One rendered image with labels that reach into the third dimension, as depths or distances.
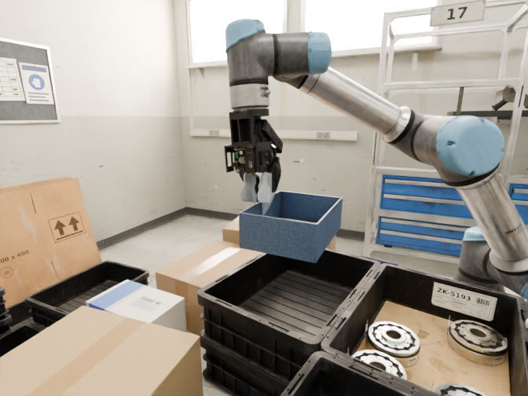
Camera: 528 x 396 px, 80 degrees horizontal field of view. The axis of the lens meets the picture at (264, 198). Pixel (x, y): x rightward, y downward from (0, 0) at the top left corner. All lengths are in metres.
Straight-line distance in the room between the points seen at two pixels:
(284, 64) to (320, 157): 2.95
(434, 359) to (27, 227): 2.77
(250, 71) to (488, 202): 0.58
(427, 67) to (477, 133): 2.69
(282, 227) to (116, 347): 0.37
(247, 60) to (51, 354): 0.62
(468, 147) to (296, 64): 0.38
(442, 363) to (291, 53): 0.67
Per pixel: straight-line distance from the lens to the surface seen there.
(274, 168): 0.63
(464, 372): 0.80
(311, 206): 0.74
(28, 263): 3.00
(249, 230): 0.58
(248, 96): 0.60
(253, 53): 0.61
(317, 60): 0.64
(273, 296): 0.91
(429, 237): 2.69
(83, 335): 0.75
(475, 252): 1.10
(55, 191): 3.11
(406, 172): 2.56
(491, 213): 0.87
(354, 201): 3.55
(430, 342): 0.84
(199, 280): 0.94
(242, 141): 0.60
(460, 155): 0.74
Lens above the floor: 1.31
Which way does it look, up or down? 14 degrees down
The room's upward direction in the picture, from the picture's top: straight up
